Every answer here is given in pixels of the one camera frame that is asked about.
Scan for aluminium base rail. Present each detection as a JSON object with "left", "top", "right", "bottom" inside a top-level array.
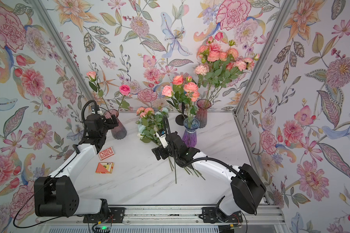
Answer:
[{"left": 34, "top": 205, "right": 289, "bottom": 233}]

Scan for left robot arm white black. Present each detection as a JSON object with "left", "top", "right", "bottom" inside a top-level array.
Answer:
[{"left": 34, "top": 114, "right": 118, "bottom": 218}]

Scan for pink rose spray stem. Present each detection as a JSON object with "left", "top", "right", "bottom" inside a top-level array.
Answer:
[{"left": 183, "top": 76, "right": 200, "bottom": 122}]

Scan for red playing card box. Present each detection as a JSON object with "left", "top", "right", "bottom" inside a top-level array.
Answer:
[{"left": 98, "top": 147, "right": 115, "bottom": 161}]

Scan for smoky pink glass vase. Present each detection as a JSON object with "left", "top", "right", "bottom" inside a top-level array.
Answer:
[{"left": 104, "top": 109, "right": 127, "bottom": 140}]

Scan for magenta pink rose stem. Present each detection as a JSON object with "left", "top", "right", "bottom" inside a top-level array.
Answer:
[{"left": 115, "top": 84, "right": 131, "bottom": 111}]

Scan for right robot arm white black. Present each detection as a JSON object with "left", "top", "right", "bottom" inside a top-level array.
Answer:
[{"left": 152, "top": 130, "right": 266, "bottom": 216}]

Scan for large pink rose stem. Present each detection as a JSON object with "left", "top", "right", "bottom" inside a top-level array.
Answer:
[{"left": 161, "top": 85, "right": 182, "bottom": 114}]

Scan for purple blue glass vase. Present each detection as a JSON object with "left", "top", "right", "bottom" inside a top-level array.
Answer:
[{"left": 182, "top": 117, "right": 200, "bottom": 147}]

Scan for pink rose cluster stem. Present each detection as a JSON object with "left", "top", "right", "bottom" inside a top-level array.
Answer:
[{"left": 194, "top": 37, "right": 233, "bottom": 102}]

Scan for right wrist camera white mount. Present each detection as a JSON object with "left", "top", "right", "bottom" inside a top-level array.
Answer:
[{"left": 156, "top": 129, "right": 168, "bottom": 148}]

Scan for blue microphone on black stand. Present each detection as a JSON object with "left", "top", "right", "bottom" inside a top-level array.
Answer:
[{"left": 176, "top": 103, "right": 188, "bottom": 126}]

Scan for red glass vase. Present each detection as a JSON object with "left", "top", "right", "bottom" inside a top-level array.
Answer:
[{"left": 195, "top": 99, "right": 212, "bottom": 128}]

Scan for orange red card box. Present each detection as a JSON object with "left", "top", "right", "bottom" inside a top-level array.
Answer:
[{"left": 95, "top": 162, "right": 114, "bottom": 174}]

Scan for pale pink carnation stem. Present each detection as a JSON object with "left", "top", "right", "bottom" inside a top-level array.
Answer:
[{"left": 194, "top": 63, "right": 211, "bottom": 100}]

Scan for light pink rose stem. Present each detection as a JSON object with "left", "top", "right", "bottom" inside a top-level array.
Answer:
[{"left": 86, "top": 71, "right": 109, "bottom": 109}]

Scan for coral pink rose stem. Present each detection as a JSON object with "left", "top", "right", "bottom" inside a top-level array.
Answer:
[{"left": 171, "top": 75, "right": 192, "bottom": 117}]

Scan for pink flower bouquet green stems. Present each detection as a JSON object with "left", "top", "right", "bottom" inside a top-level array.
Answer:
[{"left": 135, "top": 106, "right": 205, "bottom": 184}]

